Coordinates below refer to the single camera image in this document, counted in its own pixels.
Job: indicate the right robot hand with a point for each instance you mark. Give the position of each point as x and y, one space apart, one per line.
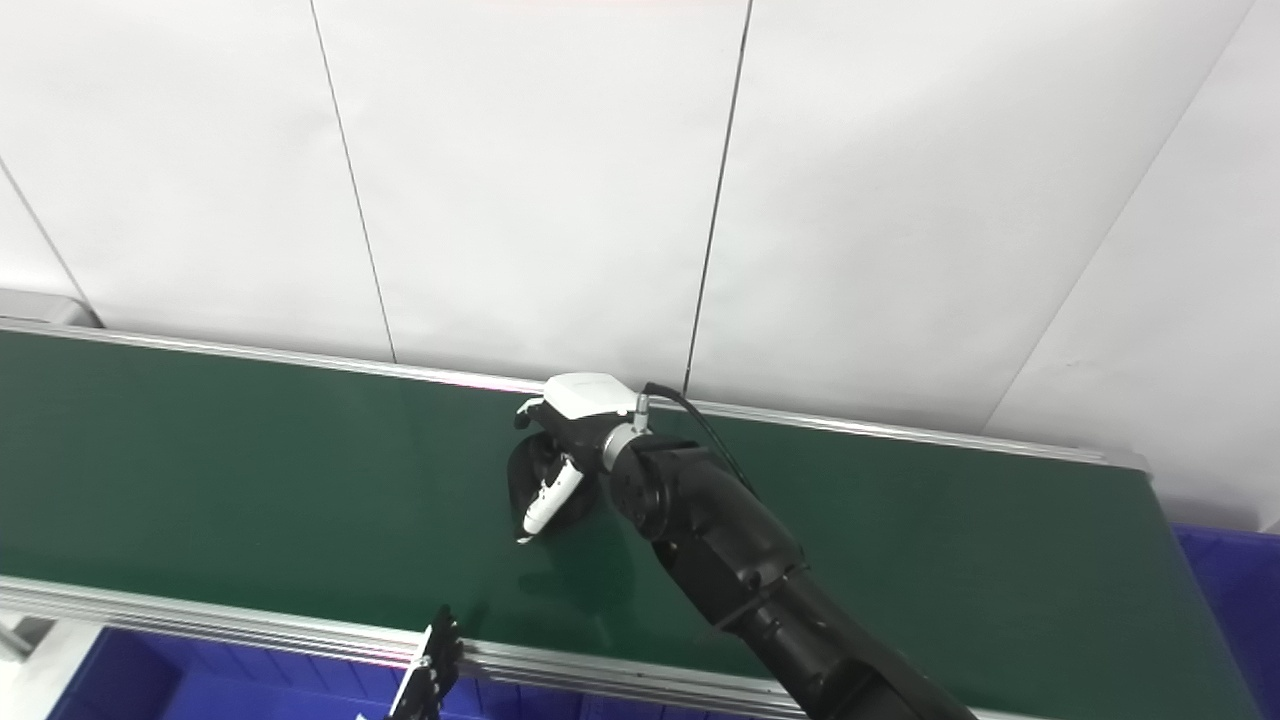
590 400

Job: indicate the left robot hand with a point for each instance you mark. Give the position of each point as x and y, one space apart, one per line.
430 670

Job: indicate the black flanged hub part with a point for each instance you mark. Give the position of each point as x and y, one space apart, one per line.
578 510

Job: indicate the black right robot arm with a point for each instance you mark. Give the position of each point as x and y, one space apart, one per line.
740 560

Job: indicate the green conveyor belt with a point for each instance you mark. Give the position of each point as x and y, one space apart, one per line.
250 625
250 470

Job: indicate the blue bin with white gears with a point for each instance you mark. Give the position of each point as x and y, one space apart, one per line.
200 690

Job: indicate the aluminium conveyor support leg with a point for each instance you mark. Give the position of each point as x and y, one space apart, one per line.
20 638

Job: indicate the empty blue plastic bin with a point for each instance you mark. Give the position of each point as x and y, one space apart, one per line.
1240 620

